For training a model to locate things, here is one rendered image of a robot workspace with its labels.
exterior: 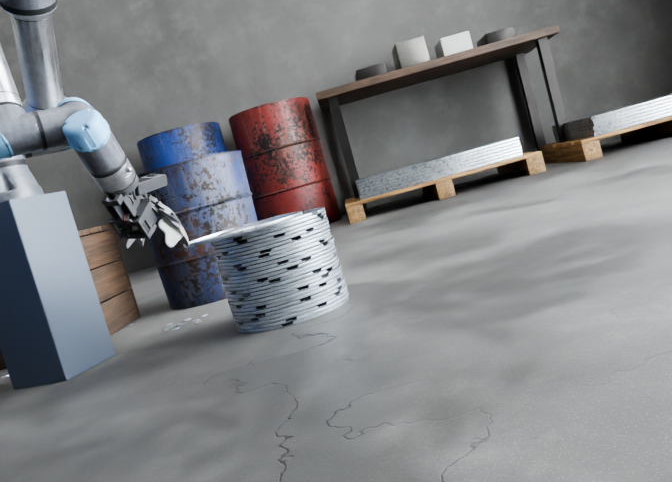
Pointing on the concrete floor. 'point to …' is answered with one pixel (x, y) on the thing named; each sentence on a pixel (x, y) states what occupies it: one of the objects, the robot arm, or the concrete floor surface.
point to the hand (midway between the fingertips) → (165, 241)
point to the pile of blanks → (281, 275)
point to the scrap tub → (199, 223)
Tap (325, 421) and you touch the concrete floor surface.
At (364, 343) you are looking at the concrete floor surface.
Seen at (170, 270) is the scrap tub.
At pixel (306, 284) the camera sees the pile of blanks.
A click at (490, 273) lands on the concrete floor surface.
